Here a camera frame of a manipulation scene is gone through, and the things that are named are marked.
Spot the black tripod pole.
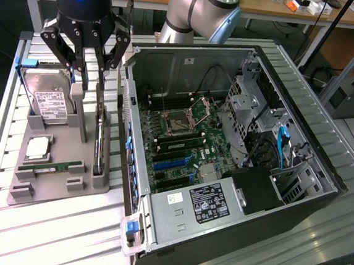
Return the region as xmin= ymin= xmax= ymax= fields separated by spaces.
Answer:
xmin=297 ymin=0 xmax=354 ymax=77

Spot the grey parts rack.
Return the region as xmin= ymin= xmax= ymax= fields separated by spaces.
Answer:
xmin=5 ymin=77 xmax=120 ymax=216

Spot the green RAM stick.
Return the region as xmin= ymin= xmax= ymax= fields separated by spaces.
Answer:
xmin=17 ymin=155 xmax=84 ymax=177

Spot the silver drive cage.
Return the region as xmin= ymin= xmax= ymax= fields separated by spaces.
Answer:
xmin=217 ymin=71 xmax=294 ymax=167

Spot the silver socket cover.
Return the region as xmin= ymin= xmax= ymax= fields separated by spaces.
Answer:
xmin=188 ymin=96 xmax=217 ymax=127

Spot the thin locking lever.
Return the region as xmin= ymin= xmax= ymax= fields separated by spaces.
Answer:
xmin=159 ymin=86 xmax=171 ymax=117

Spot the orange box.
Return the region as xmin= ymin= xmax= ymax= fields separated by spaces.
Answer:
xmin=285 ymin=0 xmax=301 ymax=12

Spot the green motherboard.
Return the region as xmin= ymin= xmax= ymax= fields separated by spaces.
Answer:
xmin=130 ymin=85 xmax=243 ymax=200

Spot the white box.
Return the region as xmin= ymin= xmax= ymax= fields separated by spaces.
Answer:
xmin=308 ymin=1 xmax=334 ymax=18

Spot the open black PC case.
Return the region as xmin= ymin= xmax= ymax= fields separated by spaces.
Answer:
xmin=98 ymin=33 xmax=354 ymax=265

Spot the black RAM stick with label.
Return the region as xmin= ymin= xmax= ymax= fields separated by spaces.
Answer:
xmin=156 ymin=132 xmax=207 ymax=157

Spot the silver chipset heatsink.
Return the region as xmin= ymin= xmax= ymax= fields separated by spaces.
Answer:
xmin=198 ymin=162 xmax=220 ymax=185

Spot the blue expansion slot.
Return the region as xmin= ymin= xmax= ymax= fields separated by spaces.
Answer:
xmin=152 ymin=155 xmax=190 ymax=174

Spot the long black expansion slot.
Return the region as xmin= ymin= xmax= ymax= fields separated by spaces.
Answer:
xmin=154 ymin=173 xmax=192 ymax=194
xmin=151 ymin=148 xmax=188 ymax=166

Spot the silver perforated bracket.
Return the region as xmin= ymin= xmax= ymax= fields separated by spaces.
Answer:
xmin=266 ymin=159 xmax=329 ymax=208

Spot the silver CPU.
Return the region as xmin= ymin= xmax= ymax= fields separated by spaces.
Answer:
xmin=24 ymin=136 xmax=53 ymax=161

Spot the hard disk in blue carrier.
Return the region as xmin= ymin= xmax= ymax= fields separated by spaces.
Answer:
xmin=10 ymin=57 xmax=82 ymax=129

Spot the grey power supply unit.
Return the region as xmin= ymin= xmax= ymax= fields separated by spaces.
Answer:
xmin=142 ymin=169 xmax=250 ymax=254

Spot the graphics card with silver bracket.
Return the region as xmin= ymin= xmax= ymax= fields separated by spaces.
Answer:
xmin=88 ymin=80 xmax=112 ymax=176

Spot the CPU socket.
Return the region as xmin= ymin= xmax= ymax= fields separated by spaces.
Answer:
xmin=161 ymin=108 xmax=195 ymax=140

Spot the black fan shroud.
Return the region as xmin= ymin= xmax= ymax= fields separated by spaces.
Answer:
xmin=219 ymin=164 xmax=289 ymax=219

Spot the grey equipment box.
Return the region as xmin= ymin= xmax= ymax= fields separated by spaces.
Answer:
xmin=318 ymin=74 xmax=354 ymax=120

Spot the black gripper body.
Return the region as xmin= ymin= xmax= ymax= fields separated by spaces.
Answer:
xmin=44 ymin=0 xmax=118 ymax=52

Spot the blue wire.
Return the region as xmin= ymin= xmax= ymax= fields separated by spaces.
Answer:
xmin=274 ymin=124 xmax=292 ymax=170

